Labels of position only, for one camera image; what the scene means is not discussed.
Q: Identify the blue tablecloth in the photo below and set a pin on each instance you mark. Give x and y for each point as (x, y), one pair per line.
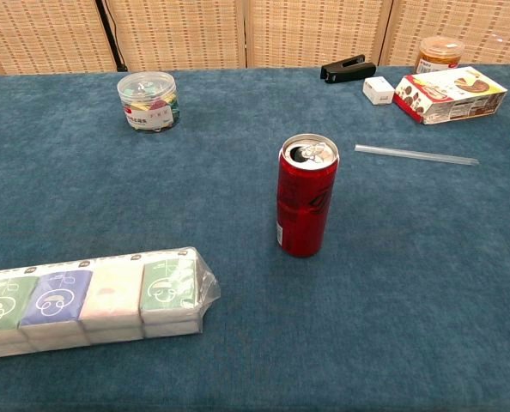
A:
(109, 193)

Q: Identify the black stand pole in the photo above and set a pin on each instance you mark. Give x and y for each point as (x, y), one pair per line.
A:
(111, 34)

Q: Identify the orange lidded plastic jar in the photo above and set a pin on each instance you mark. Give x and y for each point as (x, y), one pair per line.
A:
(437, 56)

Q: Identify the clear plastic straw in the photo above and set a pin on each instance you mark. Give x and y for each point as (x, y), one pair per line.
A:
(414, 154)

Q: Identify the wrapped tissue packet multipack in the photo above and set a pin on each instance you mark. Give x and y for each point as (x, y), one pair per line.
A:
(109, 300)

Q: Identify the small white box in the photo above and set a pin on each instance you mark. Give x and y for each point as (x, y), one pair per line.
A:
(379, 90)

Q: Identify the black stapler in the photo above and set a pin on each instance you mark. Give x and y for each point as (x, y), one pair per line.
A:
(351, 70)

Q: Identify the clear jar of colourful clips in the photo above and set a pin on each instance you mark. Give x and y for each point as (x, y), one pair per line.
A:
(149, 103)

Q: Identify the woven bamboo folding screen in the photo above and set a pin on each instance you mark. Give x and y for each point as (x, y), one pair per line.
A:
(186, 30)

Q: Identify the red soda can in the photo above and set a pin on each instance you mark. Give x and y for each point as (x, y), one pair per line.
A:
(306, 206)

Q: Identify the white red biscuit box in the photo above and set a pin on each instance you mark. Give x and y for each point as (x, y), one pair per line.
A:
(448, 96)

